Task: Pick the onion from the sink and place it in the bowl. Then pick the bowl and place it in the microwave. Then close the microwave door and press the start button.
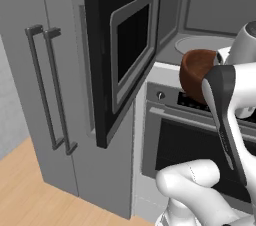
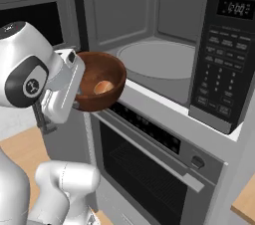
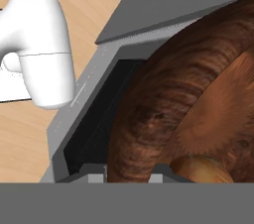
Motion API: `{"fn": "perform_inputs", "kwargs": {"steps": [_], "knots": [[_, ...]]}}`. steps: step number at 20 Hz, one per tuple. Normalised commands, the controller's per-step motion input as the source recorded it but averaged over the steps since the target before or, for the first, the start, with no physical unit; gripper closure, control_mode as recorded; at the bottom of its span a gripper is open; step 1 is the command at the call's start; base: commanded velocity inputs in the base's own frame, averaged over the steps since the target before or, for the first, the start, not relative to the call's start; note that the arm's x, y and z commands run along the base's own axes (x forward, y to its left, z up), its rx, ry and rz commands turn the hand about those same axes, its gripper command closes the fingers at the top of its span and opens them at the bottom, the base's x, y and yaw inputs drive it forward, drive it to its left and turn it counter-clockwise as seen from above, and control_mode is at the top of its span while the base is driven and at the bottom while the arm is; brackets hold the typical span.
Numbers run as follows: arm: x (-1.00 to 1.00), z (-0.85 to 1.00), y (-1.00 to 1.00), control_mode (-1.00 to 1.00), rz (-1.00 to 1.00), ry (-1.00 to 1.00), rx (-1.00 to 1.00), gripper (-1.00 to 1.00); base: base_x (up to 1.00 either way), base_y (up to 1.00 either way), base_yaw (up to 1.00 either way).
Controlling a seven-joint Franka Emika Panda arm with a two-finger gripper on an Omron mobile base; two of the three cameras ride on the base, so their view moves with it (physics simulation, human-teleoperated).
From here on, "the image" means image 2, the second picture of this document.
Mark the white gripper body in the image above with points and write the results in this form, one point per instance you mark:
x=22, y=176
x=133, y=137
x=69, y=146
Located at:
x=64, y=93

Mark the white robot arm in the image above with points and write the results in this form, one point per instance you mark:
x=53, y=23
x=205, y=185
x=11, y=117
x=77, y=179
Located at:
x=20, y=46

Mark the brown wooden bowl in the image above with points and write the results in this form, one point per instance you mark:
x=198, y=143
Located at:
x=108, y=66

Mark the grey microwave door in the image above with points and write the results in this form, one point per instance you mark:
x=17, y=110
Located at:
x=36, y=10

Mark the black glass oven door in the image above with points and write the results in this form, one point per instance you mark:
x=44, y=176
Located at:
x=139, y=176

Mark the grey microwave turntable plate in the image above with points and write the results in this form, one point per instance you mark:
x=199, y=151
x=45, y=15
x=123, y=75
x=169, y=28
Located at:
x=159, y=58

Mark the microwave start button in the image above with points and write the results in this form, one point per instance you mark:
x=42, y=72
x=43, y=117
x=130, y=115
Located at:
x=224, y=110

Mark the dark grey microwave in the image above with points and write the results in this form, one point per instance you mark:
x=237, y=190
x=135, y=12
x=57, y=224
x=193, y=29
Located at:
x=225, y=53

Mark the grey appliance cupboard housing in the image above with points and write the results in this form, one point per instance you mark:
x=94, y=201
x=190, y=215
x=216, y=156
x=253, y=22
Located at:
x=66, y=142

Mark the steel built-in oven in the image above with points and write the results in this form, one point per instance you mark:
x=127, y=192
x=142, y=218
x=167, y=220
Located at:
x=159, y=156

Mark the grey oven knob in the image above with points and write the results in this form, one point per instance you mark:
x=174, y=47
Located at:
x=198, y=162

